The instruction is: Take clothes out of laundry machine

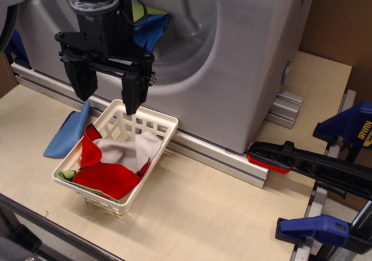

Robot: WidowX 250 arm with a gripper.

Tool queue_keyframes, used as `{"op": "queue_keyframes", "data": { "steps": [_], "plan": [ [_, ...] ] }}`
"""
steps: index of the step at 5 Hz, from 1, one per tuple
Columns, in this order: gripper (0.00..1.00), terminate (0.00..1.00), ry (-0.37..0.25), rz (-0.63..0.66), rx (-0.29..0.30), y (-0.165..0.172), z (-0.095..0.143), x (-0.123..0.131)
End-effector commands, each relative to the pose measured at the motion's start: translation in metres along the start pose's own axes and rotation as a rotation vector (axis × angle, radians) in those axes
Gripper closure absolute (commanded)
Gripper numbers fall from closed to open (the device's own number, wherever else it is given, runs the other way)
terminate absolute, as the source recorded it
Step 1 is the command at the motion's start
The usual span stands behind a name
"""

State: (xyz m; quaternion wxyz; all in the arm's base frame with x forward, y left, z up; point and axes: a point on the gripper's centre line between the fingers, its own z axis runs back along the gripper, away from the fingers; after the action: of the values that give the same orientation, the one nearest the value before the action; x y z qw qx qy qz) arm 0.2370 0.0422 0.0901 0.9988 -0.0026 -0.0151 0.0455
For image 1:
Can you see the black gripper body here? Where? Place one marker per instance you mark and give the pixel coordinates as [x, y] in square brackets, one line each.
[106, 41]

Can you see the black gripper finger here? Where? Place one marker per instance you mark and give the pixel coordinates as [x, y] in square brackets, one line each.
[83, 79]
[134, 91]

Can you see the blue cloth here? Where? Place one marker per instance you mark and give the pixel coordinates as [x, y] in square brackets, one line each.
[69, 134]
[149, 33]

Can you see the green cloth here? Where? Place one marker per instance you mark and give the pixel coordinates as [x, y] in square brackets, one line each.
[138, 11]
[68, 177]

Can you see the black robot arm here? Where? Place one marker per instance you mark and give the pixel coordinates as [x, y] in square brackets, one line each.
[93, 7]

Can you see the white plastic laundry basket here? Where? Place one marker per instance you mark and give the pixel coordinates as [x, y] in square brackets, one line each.
[115, 124]

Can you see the grey toy washing machine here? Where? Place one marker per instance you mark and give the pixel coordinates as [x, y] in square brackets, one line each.
[220, 64]

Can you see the grey washing machine door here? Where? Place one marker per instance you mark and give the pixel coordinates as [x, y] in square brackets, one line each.
[9, 11]

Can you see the blue cloth on table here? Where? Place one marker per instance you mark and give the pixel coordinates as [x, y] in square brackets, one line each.
[69, 134]

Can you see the white cloth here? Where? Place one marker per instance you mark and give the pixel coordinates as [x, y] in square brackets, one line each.
[133, 155]

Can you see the blue clamp at left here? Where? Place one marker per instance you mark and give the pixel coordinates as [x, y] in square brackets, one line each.
[16, 48]

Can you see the red cloth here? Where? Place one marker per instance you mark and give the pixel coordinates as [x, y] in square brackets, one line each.
[112, 179]

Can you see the green cloth in basket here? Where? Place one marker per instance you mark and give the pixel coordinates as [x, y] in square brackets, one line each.
[68, 177]

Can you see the brown cardboard box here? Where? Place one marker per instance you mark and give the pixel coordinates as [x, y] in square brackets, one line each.
[340, 30]

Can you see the blue Irwin clamp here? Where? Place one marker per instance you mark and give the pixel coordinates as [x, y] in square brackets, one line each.
[353, 125]

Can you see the black red bar clamp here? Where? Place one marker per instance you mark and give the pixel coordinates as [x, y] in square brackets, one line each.
[330, 173]

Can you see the aluminium extrusion rail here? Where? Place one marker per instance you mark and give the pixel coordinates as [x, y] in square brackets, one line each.
[283, 112]

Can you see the blue clamp handle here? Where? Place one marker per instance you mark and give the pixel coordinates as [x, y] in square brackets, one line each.
[325, 229]

